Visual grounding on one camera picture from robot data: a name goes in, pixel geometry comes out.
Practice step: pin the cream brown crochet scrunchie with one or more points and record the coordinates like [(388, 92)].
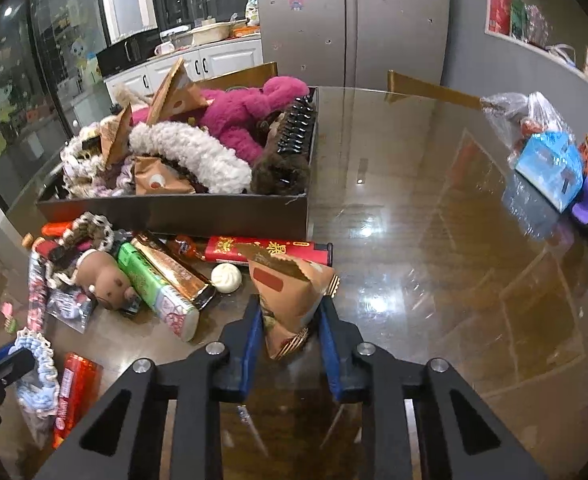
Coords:
[(76, 165)]

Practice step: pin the brown fluffy hair clip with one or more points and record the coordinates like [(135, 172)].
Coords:
[(279, 172)]

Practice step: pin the cream pot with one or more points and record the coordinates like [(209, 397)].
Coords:
[(209, 34)]

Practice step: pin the red box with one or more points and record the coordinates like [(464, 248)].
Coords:
[(500, 5)]

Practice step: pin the clear plastic bag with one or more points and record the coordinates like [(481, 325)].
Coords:
[(534, 115)]

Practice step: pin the white plastic bag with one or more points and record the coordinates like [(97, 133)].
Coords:
[(252, 10)]

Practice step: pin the gold bar packet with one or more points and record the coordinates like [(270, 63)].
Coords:
[(174, 272)]

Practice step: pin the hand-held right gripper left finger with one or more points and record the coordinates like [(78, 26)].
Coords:
[(249, 355)]

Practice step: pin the white bun toy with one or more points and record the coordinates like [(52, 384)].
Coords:
[(226, 278)]

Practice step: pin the white base cabinet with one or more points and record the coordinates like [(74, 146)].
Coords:
[(224, 60)]

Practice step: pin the brown capybara toy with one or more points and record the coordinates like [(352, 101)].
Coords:
[(104, 280)]

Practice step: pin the triangular brown snack packet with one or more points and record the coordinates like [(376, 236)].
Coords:
[(284, 300), (159, 180), (116, 140), (174, 95)]

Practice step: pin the white fluffy headband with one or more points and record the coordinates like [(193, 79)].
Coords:
[(199, 155)]

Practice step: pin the red gold printed packet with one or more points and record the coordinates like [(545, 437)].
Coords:
[(229, 250)]

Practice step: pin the clear packet with beads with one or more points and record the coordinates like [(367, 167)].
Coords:
[(69, 307)]

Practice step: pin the black microwave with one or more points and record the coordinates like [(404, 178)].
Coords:
[(124, 55)]

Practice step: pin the white mug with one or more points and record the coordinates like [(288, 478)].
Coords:
[(163, 49)]

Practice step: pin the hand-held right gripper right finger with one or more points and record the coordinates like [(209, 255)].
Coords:
[(331, 355)]

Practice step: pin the dark cardboard box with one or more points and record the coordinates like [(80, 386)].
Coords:
[(174, 217)]

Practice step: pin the red stick packet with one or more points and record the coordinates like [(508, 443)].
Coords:
[(76, 390)]

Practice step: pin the pink beaded strip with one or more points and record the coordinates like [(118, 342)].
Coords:
[(36, 300)]

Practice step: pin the lavender scrunchie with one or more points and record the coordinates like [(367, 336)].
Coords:
[(111, 185)]

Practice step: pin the blue box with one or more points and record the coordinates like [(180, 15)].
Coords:
[(549, 165)]

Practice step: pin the glass sliding door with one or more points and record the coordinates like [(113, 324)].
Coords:
[(34, 85)]

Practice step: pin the blue crochet scrunchie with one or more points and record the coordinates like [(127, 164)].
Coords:
[(44, 390)]

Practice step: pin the beige fur headband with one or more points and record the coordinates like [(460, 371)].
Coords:
[(124, 97)]

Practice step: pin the silver refrigerator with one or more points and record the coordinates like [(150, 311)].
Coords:
[(374, 20)]

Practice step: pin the white wall shelf unit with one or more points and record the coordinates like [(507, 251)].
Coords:
[(564, 65)]

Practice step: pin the pink plush toy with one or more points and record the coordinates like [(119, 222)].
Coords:
[(244, 110)]

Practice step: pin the white crochet scrunchie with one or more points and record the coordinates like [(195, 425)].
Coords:
[(99, 227)]

